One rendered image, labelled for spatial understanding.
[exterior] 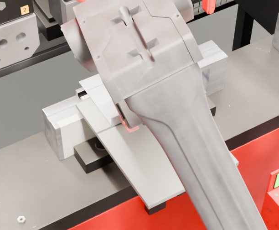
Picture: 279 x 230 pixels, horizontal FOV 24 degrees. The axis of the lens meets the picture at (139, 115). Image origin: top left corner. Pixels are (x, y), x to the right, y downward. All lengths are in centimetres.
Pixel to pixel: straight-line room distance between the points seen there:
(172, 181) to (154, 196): 4
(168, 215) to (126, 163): 32
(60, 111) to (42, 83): 144
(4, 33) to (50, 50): 46
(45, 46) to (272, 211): 59
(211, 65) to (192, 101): 85
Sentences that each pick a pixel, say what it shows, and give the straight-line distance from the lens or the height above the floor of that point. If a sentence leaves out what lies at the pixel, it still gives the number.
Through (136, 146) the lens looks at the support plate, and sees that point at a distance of 116.
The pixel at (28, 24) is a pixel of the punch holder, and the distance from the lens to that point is 103.
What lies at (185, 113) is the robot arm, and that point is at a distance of 51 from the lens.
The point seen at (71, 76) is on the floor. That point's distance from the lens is 271.
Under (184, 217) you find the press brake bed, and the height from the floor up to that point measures 67.
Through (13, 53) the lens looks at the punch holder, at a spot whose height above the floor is 120.
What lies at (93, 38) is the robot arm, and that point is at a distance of 53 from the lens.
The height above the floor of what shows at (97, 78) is 100.
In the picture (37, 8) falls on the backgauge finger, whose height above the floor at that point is 102.
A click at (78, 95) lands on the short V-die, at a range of 125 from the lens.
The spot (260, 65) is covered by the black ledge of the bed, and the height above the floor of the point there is 87.
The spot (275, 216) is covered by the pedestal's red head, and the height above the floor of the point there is 74.
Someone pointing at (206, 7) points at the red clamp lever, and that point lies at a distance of 116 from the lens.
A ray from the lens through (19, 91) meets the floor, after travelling 268.
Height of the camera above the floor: 189
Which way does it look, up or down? 48 degrees down
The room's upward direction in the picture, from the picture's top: straight up
